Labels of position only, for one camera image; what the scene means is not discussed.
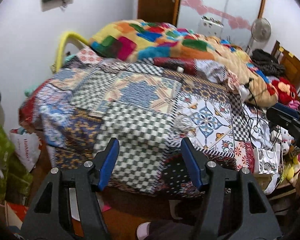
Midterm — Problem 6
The wooden headboard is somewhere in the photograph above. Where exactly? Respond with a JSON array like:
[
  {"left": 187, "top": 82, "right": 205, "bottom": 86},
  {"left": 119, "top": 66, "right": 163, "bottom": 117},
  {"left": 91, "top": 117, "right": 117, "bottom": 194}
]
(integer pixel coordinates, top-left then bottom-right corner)
[{"left": 271, "top": 41, "right": 300, "bottom": 99}]

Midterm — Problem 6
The white pump bottle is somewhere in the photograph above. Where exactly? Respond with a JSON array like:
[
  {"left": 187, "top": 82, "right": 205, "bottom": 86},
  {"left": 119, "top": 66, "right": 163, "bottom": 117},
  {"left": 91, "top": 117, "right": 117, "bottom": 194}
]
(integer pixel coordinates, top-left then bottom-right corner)
[{"left": 239, "top": 77, "right": 253, "bottom": 102}]

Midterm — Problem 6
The yellow plush toy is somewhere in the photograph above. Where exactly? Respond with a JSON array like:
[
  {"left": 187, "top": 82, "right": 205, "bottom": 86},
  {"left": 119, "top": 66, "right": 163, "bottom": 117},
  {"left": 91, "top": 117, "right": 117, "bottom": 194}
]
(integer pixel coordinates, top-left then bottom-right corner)
[{"left": 282, "top": 156, "right": 300, "bottom": 184}]

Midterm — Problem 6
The white shopping bag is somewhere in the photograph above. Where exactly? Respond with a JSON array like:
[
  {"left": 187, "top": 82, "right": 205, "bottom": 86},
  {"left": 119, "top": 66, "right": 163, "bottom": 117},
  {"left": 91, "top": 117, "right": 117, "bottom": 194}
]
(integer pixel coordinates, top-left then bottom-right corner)
[{"left": 10, "top": 128, "right": 42, "bottom": 172}]

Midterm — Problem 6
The red plush toy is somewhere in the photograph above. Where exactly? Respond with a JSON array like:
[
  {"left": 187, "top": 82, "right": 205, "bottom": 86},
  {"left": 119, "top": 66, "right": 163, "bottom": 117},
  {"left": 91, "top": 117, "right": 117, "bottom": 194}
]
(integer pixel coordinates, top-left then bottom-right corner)
[{"left": 271, "top": 77, "right": 299, "bottom": 106}]

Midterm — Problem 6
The white kitty plush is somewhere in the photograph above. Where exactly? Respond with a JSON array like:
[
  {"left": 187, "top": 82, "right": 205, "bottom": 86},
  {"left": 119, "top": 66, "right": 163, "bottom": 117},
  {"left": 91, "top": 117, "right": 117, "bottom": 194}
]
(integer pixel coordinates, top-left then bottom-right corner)
[{"left": 281, "top": 128, "right": 294, "bottom": 155}]

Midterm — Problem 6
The white sliding wardrobe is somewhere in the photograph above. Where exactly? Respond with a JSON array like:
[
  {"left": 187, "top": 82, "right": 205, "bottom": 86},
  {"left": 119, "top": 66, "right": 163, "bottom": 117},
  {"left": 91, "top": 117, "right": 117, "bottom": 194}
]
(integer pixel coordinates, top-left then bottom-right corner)
[{"left": 177, "top": 0, "right": 265, "bottom": 49}]

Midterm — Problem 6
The colourful patchwork fleece blanket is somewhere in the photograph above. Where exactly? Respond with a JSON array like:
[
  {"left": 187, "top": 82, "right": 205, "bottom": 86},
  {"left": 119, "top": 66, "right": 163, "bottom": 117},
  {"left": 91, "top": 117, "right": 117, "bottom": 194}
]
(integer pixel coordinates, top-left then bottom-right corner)
[{"left": 88, "top": 20, "right": 279, "bottom": 107}]

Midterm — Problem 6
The patterned patchwork bed cover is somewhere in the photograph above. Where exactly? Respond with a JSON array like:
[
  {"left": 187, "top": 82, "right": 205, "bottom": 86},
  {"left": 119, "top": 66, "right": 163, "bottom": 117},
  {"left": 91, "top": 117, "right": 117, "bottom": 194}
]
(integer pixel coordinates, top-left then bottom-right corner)
[{"left": 19, "top": 48, "right": 254, "bottom": 198}]

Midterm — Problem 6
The white standing fan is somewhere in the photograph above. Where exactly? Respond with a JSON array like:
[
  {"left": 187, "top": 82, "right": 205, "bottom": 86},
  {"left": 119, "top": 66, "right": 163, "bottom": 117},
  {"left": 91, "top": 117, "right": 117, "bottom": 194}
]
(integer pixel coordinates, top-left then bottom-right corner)
[{"left": 245, "top": 18, "right": 271, "bottom": 53}]

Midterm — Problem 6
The white bottle cap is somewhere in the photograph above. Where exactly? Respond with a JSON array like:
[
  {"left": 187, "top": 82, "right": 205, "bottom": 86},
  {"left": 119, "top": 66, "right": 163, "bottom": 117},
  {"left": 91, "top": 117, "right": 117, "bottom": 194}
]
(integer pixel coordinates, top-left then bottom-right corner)
[{"left": 177, "top": 67, "right": 184, "bottom": 73}]

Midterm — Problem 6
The brown wooden door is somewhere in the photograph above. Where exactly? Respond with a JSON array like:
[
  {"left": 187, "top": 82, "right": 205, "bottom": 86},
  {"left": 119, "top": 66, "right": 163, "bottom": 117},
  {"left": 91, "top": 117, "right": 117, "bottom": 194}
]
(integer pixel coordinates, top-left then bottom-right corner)
[{"left": 137, "top": 0, "right": 180, "bottom": 25}]

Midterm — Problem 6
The white earphone cable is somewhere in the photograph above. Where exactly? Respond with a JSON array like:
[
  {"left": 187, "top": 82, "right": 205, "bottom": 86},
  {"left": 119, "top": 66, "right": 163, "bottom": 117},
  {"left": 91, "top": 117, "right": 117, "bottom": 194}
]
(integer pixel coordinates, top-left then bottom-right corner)
[{"left": 173, "top": 114, "right": 197, "bottom": 137}]

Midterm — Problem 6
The white small cabinet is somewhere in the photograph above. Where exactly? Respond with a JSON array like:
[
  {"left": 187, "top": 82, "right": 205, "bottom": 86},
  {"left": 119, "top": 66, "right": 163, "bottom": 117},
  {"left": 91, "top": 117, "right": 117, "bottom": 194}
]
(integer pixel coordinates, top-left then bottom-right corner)
[{"left": 197, "top": 16, "right": 224, "bottom": 37}]

